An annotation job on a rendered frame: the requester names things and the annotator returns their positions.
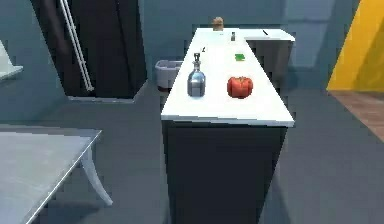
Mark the white topped dark kitchen counter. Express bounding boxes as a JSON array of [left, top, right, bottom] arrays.
[[160, 27, 296, 224]]

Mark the silver spray bottle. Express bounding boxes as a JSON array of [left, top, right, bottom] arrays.
[[186, 52, 207, 98]]

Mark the grey waste bin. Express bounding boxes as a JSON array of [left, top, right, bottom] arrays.
[[154, 59, 184, 92]]

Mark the red tomato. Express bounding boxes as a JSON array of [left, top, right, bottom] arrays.
[[226, 76, 254, 100]]

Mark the brown bread loaf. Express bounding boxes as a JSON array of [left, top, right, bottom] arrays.
[[212, 16, 225, 32]]

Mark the black fridge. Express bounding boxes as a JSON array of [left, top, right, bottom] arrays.
[[29, 0, 148, 104]]

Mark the grey table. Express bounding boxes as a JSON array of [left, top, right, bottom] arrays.
[[0, 124, 114, 224]]

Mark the yellow room door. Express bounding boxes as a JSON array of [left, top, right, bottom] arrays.
[[326, 0, 384, 93]]

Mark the white shelf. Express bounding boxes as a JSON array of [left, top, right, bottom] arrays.
[[0, 39, 24, 81]]

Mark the white fridge handle bar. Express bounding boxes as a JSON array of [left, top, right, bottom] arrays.
[[59, 0, 95, 92]]

